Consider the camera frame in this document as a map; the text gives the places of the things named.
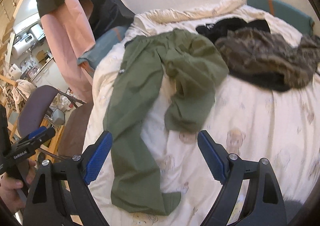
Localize olive green pants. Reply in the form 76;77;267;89
103;29;228;216

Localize person's left hand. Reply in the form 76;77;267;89
1;172;25;214

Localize purple folding chair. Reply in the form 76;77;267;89
17;85;85;138

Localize cream bear print duvet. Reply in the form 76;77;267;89
89;0;319;225

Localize white water heater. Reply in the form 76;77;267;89
11;33;36;59

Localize pink hanging curtain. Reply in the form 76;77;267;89
41;0;95;102

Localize camouflage garment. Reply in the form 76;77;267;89
215;28;319;92

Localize black garment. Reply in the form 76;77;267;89
195;18;290;92

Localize teal bed headboard cushion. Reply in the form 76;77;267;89
247;0;315;35

